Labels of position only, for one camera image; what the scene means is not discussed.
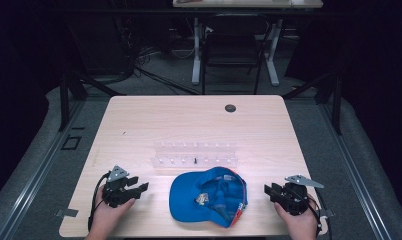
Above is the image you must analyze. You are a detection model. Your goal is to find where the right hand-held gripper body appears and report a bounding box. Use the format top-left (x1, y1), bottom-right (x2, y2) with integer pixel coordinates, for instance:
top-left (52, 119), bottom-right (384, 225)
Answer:
top-left (278, 174), bottom-right (325, 216)

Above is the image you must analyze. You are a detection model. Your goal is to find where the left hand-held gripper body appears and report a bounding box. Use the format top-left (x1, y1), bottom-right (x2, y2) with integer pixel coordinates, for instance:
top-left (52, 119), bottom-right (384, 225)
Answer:
top-left (101, 165), bottom-right (137, 209)

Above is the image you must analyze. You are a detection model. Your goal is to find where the blue baseball cap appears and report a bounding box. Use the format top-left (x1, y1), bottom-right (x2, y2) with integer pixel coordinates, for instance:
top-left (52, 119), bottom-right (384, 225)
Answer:
top-left (168, 166), bottom-right (249, 229)

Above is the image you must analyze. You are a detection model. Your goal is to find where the person's left hand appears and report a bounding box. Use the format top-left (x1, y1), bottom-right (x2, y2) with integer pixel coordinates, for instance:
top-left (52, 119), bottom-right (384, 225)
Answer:
top-left (88, 196), bottom-right (137, 236)

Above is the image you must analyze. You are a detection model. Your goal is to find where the person's right hand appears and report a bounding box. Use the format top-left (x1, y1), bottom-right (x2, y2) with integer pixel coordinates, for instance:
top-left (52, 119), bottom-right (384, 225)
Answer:
top-left (273, 195), bottom-right (320, 237)

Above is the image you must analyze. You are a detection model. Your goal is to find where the grey tape strip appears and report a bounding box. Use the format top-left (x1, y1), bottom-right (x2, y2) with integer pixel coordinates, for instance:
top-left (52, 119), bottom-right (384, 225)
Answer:
top-left (55, 208), bottom-right (79, 218)

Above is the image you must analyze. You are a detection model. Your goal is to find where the clear acrylic rack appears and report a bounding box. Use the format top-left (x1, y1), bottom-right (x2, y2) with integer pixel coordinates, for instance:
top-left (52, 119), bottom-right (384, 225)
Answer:
top-left (151, 141), bottom-right (239, 169)

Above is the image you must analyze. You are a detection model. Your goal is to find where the black metal stand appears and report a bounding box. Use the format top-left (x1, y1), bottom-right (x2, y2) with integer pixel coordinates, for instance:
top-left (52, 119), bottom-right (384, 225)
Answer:
top-left (58, 70), bottom-right (127, 133)
top-left (282, 70), bottom-right (343, 136)

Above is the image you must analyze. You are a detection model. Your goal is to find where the black chair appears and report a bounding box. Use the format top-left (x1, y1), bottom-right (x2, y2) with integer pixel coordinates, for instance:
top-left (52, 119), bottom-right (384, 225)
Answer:
top-left (200, 13), bottom-right (270, 96)

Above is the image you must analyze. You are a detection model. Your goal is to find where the white-legged desk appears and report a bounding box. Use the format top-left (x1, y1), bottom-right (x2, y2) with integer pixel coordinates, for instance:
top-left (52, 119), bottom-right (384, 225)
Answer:
top-left (172, 0), bottom-right (324, 87)

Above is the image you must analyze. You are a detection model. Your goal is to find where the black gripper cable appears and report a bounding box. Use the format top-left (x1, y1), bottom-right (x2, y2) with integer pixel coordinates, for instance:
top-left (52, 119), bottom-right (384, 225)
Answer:
top-left (87, 172), bottom-right (111, 233)
top-left (308, 194), bottom-right (324, 238)

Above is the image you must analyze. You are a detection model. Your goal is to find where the metal floor rail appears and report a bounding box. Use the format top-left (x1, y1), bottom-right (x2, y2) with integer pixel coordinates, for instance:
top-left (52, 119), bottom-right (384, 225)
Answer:
top-left (0, 99), bottom-right (87, 240)
top-left (318, 99), bottom-right (394, 240)

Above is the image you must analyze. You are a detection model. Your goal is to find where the black floor cable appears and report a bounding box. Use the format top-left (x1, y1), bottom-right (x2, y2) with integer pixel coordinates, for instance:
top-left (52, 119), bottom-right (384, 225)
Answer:
top-left (134, 65), bottom-right (201, 96)

